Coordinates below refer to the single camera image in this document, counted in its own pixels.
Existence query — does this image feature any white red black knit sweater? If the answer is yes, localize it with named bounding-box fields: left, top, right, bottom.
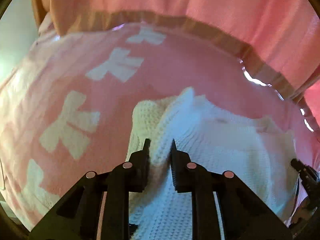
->
left=128, top=88, right=298, bottom=239

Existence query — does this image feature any pink curtain with tan hem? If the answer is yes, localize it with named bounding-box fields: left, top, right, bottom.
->
left=32, top=0, right=319, bottom=118

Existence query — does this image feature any pink patterned bed blanket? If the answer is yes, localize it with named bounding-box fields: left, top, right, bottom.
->
left=1, top=24, right=319, bottom=229

